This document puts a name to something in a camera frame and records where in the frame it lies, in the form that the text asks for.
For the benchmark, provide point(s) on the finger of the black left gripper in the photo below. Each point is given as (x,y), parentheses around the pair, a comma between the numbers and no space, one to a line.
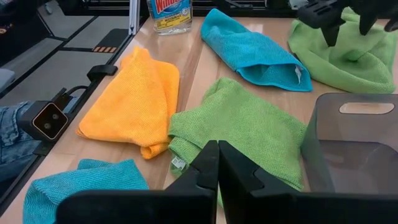
(368,23)
(323,17)

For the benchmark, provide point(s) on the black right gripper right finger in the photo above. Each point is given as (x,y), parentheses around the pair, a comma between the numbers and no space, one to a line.
(264,205)

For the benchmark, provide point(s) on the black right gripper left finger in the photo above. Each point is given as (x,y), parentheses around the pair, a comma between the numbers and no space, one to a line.
(186,202)

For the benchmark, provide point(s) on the green microfiber towel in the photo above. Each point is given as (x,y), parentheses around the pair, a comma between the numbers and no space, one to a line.
(242,124)
(348,65)

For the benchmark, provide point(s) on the teal microfiber towel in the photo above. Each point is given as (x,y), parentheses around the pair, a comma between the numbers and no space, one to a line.
(84,189)
(248,53)

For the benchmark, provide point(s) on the orange microfiber towel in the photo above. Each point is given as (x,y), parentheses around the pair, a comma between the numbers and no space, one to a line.
(133,102)

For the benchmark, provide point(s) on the smoky grey plastic bin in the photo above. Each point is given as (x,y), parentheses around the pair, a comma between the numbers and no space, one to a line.
(351,149)

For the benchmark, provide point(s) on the Windex spray bottle red trigger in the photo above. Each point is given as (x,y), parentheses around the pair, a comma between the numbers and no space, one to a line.
(169,15)

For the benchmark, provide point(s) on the black hazard striped mat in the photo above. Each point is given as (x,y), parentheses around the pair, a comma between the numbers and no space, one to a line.
(112,39)

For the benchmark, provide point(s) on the person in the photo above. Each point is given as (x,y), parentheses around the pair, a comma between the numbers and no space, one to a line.
(12,137)

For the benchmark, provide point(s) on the silver aluminium profile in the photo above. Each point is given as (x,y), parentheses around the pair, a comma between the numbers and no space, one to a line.
(134,15)

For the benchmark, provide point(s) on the small black square camera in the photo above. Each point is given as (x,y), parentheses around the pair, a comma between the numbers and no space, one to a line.
(46,121)

